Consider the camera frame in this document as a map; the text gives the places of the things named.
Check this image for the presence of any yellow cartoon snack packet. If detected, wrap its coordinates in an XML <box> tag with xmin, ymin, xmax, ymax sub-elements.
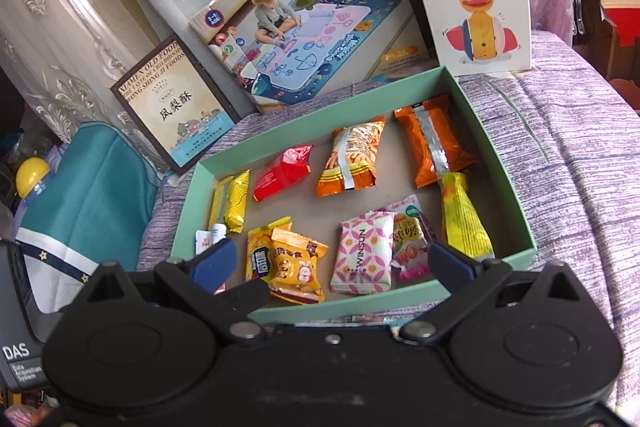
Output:
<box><xmin>269</xmin><ymin>228</ymin><xmax>331</xmax><ymax>306</ymax></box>

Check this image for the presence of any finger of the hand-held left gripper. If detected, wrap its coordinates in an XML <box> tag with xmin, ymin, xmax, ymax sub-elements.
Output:
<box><xmin>221</xmin><ymin>279</ymin><xmax>271</xmax><ymax>320</ymax></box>

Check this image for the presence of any teal and white bag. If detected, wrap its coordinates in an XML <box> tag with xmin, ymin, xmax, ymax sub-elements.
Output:
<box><xmin>15</xmin><ymin>122</ymin><xmax>166</xmax><ymax>313</ymax></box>

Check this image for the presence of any orange packet with silver seam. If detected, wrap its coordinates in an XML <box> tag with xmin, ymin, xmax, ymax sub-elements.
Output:
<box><xmin>393</xmin><ymin>94</ymin><xmax>479</xmax><ymax>188</ymax></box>

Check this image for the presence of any brown framed pastry box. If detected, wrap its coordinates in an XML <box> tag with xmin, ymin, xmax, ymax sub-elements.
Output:
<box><xmin>111</xmin><ymin>39</ymin><xmax>236</xmax><ymax>175</ymax></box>

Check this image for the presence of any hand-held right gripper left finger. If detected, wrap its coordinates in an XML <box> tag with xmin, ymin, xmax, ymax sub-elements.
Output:
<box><xmin>82</xmin><ymin>237</ymin><xmax>267</xmax><ymax>348</ymax></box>

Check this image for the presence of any plain red snack packet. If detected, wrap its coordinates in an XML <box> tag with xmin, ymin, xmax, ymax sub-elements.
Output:
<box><xmin>252</xmin><ymin>144</ymin><xmax>315</xmax><ymax>202</ymax></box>

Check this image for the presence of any small white cup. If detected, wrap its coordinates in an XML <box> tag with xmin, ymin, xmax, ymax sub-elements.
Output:
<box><xmin>194</xmin><ymin>230</ymin><xmax>215</xmax><ymax>259</ymax></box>

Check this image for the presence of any long yellow green packet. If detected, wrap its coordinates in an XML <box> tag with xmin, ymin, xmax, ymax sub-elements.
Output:
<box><xmin>439</xmin><ymin>172</ymin><xmax>497</xmax><ymax>264</ymax></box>

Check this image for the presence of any orange striped chips packet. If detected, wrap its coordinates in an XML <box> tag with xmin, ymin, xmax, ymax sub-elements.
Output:
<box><xmin>316</xmin><ymin>117</ymin><xmax>387</xmax><ymax>198</ymax></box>

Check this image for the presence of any pink white patterned packet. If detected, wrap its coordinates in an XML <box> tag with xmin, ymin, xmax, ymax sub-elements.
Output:
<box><xmin>329</xmin><ymin>213</ymin><xmax>397</xmax><ymax>296</ymax></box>

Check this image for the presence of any grey patterned curtain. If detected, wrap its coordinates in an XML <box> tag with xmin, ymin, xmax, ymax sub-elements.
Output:
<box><xmin>0</xmin><ymin>0</ymin><xmax>251</xmax><ymax>178</ymax></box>

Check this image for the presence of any pink jelly packet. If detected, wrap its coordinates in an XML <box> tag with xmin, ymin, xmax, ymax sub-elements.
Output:
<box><xmin>384</xmin><ymin>194</ymin><xmax>443</xmax><ymax>282</ymax></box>

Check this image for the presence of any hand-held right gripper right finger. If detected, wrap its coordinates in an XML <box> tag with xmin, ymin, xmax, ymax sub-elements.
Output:
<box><xmin>400</xmin><ymin>241</ymin><xmax>582</xmax><ymax>345</ymax></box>

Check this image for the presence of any shallow green cardboard box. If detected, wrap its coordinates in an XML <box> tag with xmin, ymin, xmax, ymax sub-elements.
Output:
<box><xmin>170</xmin><ymin>66</ymin><xmax>538</xmax><ymax>325</ymax></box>

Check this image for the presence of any yellow wavy snack packet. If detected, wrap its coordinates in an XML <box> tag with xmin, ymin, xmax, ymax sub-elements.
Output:
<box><xmin>207</xmin><ymin>169</ymin><xmax>251</xmax><ymax>235</ymax></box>

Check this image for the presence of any drawing mat toy box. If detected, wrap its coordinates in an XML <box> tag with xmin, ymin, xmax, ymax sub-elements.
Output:
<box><xmin>189</xmin><ymin>0</ymin><xmax>431</xmax><ymax>115</ymax></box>

